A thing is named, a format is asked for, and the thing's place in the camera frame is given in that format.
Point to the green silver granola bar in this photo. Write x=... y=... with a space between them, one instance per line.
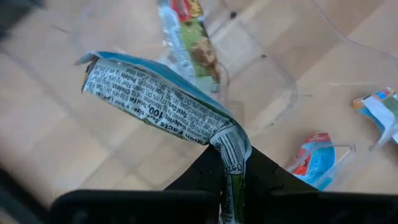
x=199 y=46
x=155 y=99

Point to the clear plastic bin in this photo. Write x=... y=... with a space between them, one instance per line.
x=264 y=71

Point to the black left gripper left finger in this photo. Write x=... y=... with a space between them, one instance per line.
x=205 y=174

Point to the blue granola bar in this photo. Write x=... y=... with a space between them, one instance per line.
x=317 y=161
x=377 y=115

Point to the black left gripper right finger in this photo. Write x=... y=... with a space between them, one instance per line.
x=267 y=180

